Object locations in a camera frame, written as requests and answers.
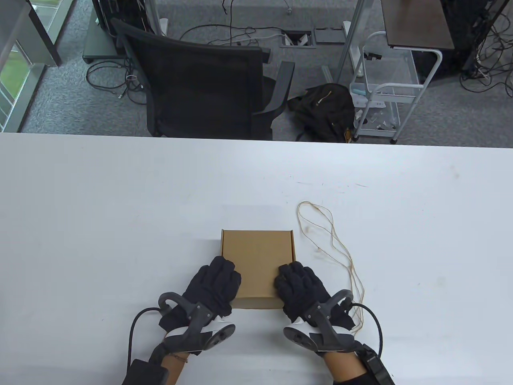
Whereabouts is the open floor socket box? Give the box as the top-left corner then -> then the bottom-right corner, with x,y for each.
279,30 -> 316,49

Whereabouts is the beige twine string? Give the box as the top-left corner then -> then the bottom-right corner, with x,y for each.
297,202 -> 366,333

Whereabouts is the grey and white hand controller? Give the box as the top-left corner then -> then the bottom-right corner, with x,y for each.
158,292 -> 236,354
283,290 -> 357,353

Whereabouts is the black wrist-worn sensor box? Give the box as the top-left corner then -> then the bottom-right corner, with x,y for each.
355,347 -> 395,385
121,359 -> 170,385

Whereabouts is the person's left forearm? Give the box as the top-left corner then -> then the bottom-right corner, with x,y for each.
160,349 -> 191,385

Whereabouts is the person's right forearm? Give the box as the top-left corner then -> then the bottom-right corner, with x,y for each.
325,353 -> 369,381

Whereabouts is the person's right hand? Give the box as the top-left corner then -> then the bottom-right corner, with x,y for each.
274,261 -> 361,331

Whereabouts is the tangle of black floor cables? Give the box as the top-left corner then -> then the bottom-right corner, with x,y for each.
459,0 -> 513,97
86,60 -> 148,105

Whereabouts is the aluminium frame post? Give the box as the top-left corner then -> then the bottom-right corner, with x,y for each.
335,0 -> 367,83

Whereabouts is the black sensor cable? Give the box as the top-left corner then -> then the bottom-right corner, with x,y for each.
349,303 -> 384,357
127,307 -> 163,369

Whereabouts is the long black floor cable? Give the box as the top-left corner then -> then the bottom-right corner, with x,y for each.
178,0 -> 290,45

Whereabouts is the grey metal base plate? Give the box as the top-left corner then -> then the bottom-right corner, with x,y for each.
83,8 -> 123,65

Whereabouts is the grey floor plate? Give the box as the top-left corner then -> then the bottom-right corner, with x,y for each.
314,27 -> 345,44

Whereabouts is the person's left hand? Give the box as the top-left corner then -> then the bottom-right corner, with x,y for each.
158,257 -> 242,332

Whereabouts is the white wire cart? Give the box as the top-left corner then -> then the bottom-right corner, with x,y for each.
349,31 -> 443,145

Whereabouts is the black backpack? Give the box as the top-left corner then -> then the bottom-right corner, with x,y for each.
287,83 -> 356,143

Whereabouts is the black mesh office chair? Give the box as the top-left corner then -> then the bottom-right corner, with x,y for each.
111,17 -> 296,141

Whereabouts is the black equipment rack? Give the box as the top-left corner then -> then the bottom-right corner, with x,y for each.
440,0 -> 501,75
91,0 -> 149,39

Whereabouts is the brown wooden side desk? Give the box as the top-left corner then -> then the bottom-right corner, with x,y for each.
380,0 -> 455,51

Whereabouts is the brown cardboard box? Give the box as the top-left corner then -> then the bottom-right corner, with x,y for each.
220,229 -> 296,310

